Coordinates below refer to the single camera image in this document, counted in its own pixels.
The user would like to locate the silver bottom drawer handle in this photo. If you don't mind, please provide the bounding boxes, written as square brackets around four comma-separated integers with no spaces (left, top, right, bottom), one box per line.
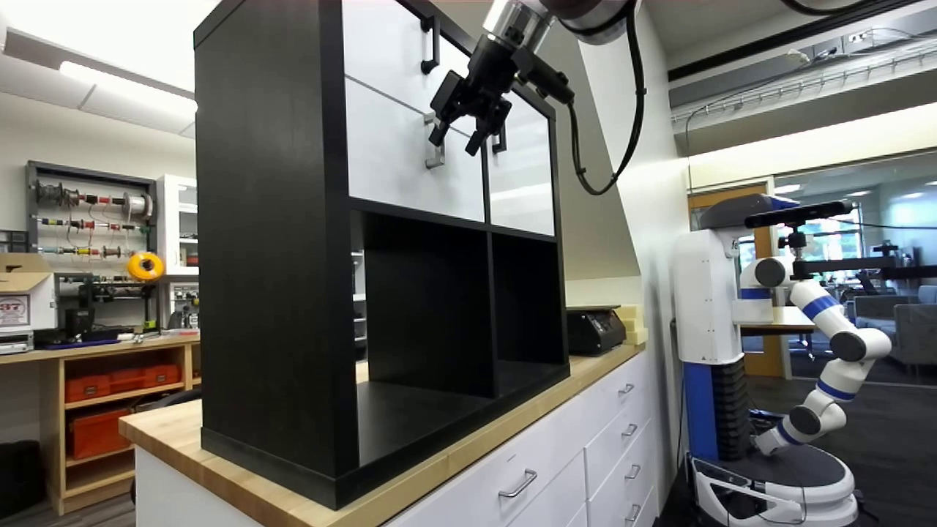
[425,113,446,171]

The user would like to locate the grey tool wall rack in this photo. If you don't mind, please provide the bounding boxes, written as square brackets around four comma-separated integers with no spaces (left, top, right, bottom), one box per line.
[27,162,159,270]

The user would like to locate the white machine with cardboard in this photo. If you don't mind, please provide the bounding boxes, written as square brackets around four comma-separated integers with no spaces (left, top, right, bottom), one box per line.
[0,253,59,354]

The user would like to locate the white right cabinet door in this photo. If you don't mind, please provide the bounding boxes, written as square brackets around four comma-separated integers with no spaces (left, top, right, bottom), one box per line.
[490,93,552,238]

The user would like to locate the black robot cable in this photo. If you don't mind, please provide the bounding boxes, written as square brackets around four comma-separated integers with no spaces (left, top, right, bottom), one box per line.
[564,7,651,198]

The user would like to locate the white and blue mobile robot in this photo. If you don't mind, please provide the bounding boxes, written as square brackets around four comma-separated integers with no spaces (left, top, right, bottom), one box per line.
[670,192,894,527]

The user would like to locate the orange bin shelf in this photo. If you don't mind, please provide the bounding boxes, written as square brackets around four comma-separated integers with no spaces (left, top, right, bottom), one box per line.
[63,362,181,400]
[66,411,125,460]

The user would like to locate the orange bin lower shelf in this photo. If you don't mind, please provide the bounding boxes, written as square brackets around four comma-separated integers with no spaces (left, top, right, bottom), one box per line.
[66,411,125,460]

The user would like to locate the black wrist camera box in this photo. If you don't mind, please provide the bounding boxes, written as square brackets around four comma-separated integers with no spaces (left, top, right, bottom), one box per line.
[513,49,573,106]

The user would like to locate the black top drawer handle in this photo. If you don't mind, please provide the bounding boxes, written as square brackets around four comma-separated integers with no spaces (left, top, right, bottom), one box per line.
[419,14,438,75]

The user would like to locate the orange bin upper shelf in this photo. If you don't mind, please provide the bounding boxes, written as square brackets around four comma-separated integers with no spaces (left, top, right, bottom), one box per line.
[63,362,181,400]

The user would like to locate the white bottom left drawer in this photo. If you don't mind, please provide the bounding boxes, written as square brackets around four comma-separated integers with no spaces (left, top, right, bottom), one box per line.
[346,78,482,222]

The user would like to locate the white drawer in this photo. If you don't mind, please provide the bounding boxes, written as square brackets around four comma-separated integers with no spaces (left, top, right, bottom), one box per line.
[346,78,482,222]
[342,0,469,113]

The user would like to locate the black cube shelf cabinet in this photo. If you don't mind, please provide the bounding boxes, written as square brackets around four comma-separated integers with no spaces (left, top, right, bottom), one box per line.
[192,0,569,509]

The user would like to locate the black box on counter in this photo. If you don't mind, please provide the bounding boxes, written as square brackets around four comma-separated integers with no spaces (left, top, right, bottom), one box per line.
[564,308,627,356]

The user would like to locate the white counter with drawers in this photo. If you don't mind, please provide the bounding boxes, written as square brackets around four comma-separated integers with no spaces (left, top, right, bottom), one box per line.
[121,342,661,527]

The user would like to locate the wooden workbench with shelves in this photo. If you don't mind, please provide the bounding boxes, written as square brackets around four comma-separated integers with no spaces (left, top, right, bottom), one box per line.
[0,336,200,515]

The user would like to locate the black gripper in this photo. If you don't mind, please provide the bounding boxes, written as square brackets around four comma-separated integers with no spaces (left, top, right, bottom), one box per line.
[428,31,522,156]

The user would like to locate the white top left drawer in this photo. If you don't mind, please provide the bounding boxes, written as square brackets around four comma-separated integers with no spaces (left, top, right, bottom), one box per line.
[342,0,469,113]

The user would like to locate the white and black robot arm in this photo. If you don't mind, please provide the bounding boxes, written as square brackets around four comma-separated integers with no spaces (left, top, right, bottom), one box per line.
[428,0,637,156]

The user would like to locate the yellow tape roll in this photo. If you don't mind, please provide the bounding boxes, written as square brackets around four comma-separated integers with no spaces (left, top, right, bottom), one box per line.
[125,253,167,285]

